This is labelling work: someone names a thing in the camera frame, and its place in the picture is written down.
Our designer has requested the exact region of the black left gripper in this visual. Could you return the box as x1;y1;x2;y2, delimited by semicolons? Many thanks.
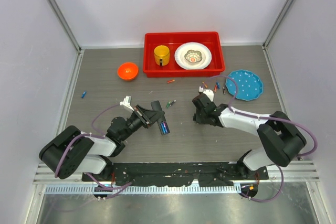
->
120;105;164;141

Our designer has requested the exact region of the black remote control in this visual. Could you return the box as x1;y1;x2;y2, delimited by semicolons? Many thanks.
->
151;100;170;135

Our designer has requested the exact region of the purple pink battery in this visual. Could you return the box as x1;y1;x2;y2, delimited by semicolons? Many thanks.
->
163;122;169;134

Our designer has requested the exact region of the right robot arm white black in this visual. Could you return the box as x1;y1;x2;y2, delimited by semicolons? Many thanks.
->
192;93;307;179

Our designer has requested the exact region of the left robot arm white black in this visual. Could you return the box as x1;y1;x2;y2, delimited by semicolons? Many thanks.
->
39;101;170;182

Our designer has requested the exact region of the blue dotted plate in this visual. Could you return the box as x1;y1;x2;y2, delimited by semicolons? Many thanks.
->
225;69;264;101

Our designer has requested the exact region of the orange plastic bowl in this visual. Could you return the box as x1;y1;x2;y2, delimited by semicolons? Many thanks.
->
117;62;139;81

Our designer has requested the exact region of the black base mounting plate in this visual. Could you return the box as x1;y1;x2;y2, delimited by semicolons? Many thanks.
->
82;162;269;187

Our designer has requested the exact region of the small patterned bowl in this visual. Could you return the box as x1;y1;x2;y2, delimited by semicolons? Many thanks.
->
184;49;203;63

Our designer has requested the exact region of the white paper plate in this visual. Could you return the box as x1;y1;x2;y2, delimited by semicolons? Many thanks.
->
174;42;212;70

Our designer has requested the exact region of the yellow mug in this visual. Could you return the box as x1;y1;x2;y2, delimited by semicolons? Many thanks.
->
154;45;170;67

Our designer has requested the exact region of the red plastic tray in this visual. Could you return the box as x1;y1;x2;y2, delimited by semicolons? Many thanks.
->
143;31;225;78

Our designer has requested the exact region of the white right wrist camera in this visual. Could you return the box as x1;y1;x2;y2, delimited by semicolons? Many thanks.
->
198;86;214;102

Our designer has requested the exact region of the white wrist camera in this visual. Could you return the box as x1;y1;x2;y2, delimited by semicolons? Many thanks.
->
119;95;134;113
198;86;214;102

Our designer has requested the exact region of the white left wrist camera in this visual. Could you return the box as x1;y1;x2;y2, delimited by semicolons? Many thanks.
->
119;95;134;113

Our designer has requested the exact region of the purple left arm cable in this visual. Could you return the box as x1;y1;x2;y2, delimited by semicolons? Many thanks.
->
54;103;133;198

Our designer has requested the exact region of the aluminium front rail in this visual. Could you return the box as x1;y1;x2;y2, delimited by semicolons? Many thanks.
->
33;161;320;197

